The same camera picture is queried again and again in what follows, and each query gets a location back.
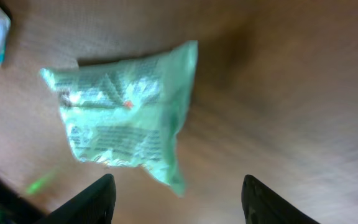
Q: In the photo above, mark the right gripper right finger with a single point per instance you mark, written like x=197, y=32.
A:
x=261, y=205

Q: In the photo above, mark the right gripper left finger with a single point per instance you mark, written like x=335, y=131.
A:
x=94, y=205

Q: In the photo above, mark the teal wet wipes pack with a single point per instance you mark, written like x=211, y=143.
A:
x=128, y=113

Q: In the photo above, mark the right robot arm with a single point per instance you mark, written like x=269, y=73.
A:
x=15, y=209

